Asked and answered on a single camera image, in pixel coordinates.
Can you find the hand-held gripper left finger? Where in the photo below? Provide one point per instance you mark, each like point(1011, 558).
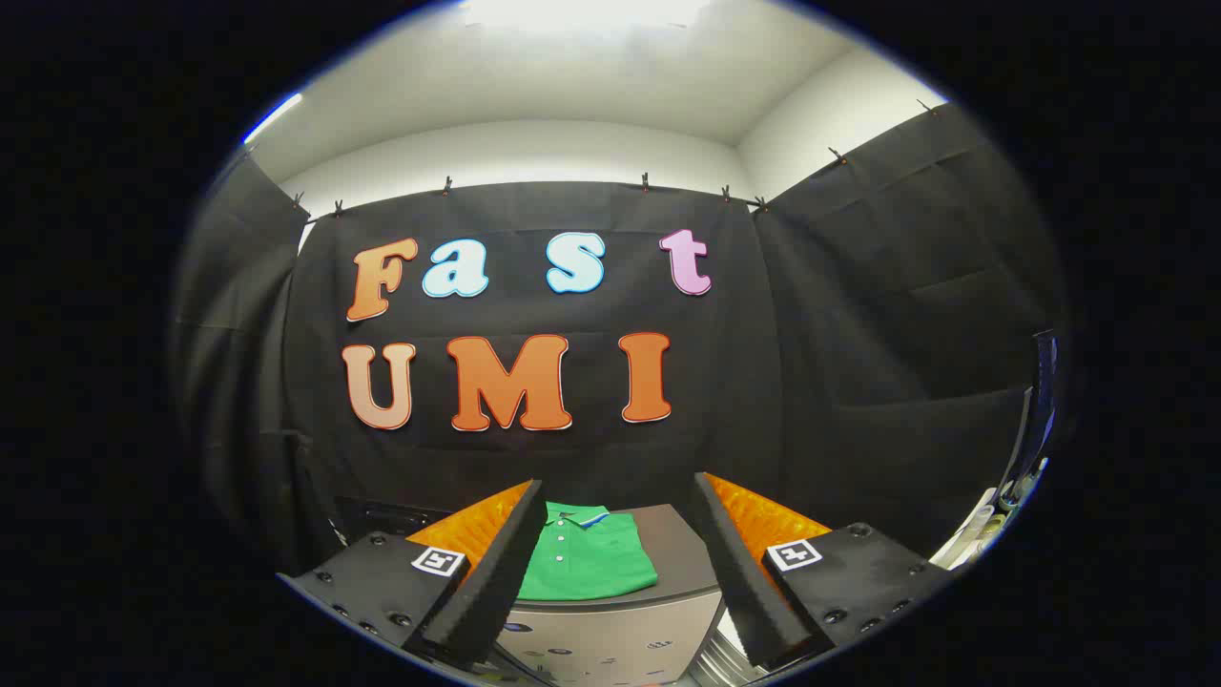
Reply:
point(496, 582)

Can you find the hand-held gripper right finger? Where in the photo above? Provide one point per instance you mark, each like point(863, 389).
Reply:
point(739, 582)

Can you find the green polo shirt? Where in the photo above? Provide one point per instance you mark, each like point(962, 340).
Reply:
point(591, 563)

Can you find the grey cabinet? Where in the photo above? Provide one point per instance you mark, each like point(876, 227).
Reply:
point(682, 558)

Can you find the black backdrop cloth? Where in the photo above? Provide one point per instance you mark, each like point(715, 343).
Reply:
point(811, 382)

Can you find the white plastic item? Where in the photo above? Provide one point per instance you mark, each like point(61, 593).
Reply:
point(973, 534)

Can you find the ceiling light strip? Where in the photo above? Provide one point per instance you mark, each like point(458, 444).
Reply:
point(274, 116)

